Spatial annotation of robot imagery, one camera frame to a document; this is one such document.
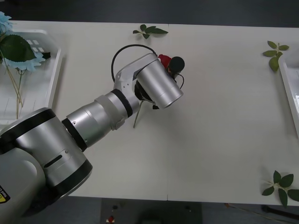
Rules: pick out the pale blue flower green stem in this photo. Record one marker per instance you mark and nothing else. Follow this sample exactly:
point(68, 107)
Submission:
point(30, 63)

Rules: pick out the white slotted plastic box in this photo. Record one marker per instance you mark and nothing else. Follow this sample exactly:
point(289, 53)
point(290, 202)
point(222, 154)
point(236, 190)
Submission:
point(289, 93)
point(46, 81)

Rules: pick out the dark robot base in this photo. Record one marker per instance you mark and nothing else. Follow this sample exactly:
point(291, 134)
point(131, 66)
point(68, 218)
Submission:
point(151, 214)

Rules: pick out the red rose with green stem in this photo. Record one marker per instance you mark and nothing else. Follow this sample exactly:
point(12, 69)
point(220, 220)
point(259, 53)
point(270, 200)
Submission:
point(163, 60)

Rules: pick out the pale blue flower large leaf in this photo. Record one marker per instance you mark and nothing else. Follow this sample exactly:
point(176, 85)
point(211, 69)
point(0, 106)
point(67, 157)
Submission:
point(16, 49)

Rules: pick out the black tripod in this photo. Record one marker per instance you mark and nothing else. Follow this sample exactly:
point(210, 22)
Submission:
point(280, 210)

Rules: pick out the loose green leaf twig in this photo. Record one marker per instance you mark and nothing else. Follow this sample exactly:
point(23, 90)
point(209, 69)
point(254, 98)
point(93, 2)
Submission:
point(151, 30)
point(273, 64)
point(285, 180)

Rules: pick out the silver and black left arm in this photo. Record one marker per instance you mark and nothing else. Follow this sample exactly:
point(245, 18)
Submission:
point(93, 116)

